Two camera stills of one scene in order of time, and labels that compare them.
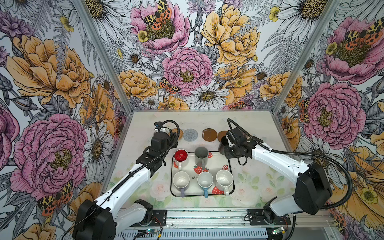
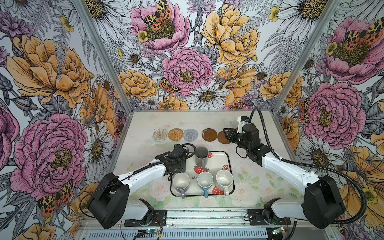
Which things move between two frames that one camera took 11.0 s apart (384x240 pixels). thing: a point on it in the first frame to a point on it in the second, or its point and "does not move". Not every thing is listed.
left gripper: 172,140 to 182,169
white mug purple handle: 181,180 does not move
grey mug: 201,156 does not move
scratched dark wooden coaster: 209,134 does not move
